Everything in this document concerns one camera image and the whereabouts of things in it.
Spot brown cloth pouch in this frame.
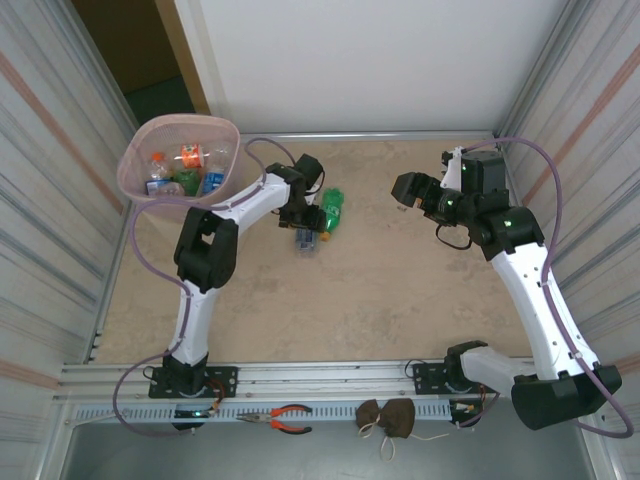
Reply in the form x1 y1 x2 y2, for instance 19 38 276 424
355 399 387 440
377 398 450 462

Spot brown door panel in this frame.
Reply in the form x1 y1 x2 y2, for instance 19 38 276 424
152 0 211 115

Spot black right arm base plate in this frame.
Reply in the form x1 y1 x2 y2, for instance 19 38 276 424
410 362 503 396

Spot small black circuit board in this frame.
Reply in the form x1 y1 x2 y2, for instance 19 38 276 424
449 399 485 417
172 407 222 420

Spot round blue label bottle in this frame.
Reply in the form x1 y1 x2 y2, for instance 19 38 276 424
199 170 226 197

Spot pink mesh bin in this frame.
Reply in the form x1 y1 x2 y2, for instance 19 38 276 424
116 113 244 225

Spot aluminium frame bar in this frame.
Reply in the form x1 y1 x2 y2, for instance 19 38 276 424
238 131 497 142

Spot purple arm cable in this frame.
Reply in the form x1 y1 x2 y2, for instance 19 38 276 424
112 137 301 440
457 137 636 440

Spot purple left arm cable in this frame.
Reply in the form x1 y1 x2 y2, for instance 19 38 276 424
112 137 301 440

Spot white slotted cable duct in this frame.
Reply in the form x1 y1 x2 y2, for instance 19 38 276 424
67 402 484 424

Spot green bottle yellow cap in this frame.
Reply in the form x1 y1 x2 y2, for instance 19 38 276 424
172 169 204 197
317 186 347 244

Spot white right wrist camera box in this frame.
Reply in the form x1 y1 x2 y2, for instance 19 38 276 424
438 146 467 190

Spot grey metal shelf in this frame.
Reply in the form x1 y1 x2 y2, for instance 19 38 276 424
47 399 609 480

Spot aluminium mounting rail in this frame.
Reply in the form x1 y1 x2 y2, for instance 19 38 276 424
58 357 599 401

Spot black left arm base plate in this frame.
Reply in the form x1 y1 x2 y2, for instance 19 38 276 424
148 366 239 400

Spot orange label bottle orange cap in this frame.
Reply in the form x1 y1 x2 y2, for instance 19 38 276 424
151 143 210 170

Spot orange handled pliers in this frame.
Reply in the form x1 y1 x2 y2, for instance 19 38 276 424
235 403 314 434

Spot grey-blue label bottle blue cap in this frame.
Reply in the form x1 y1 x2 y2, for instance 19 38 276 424
293 225 321 260

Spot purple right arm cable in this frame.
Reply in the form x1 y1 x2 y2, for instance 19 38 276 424
457 137 636 440

